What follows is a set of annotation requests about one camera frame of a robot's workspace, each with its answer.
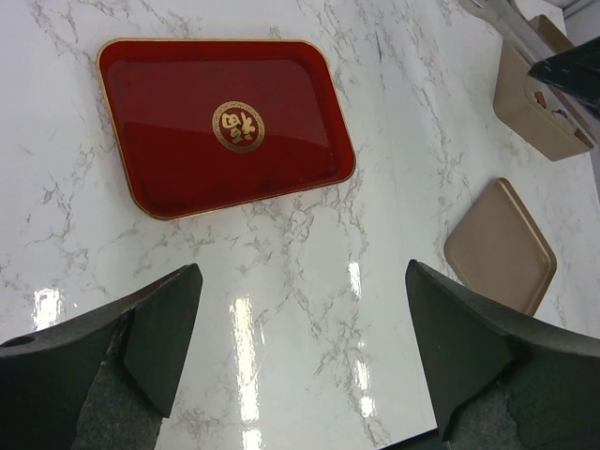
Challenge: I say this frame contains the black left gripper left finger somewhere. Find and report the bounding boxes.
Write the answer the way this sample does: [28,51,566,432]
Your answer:
[1,263,203,449]

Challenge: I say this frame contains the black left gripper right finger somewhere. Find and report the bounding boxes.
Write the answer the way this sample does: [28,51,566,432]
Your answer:
[405,260,599,449]

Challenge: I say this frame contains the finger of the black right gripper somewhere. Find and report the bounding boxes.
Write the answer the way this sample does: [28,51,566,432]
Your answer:
[528,39,600,115]

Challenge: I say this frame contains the metal tongs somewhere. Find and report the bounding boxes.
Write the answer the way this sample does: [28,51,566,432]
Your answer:
[461,0,594,142]

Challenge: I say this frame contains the tan box lid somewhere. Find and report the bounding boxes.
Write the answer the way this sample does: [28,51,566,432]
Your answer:
[444,177,557,316]

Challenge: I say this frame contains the tan chocolate box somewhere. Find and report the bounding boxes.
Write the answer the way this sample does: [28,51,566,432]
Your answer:
[493,15,599,161]

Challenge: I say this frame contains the red lacquer tray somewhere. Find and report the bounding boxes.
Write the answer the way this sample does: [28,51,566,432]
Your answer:
[97,38,356,220]

